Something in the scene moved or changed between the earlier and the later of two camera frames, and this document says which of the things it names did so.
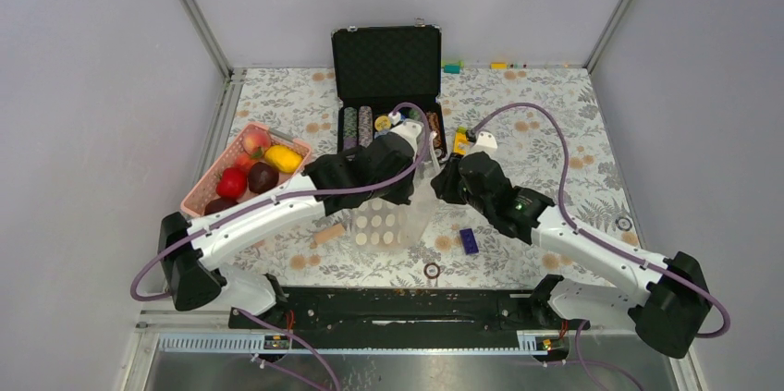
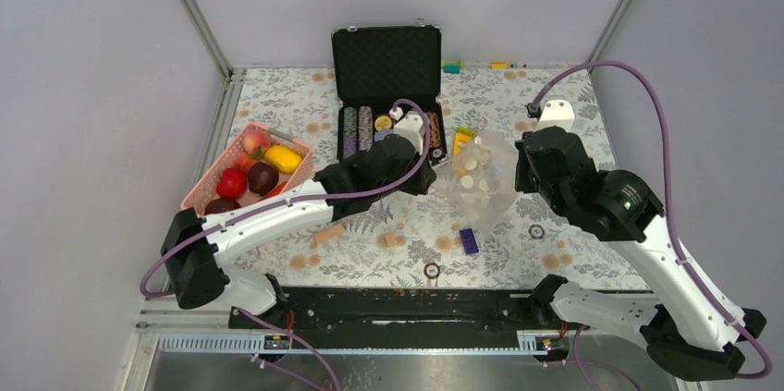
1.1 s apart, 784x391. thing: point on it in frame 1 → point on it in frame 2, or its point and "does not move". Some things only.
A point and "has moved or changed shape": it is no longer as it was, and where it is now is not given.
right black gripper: (443, 184) → (521, 182)
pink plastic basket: (205, 189) does not move
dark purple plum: (263, 177) does not move
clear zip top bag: (384, 226) has moved or changed shape
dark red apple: (219, 203) does not move
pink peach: (255, 140) does not move
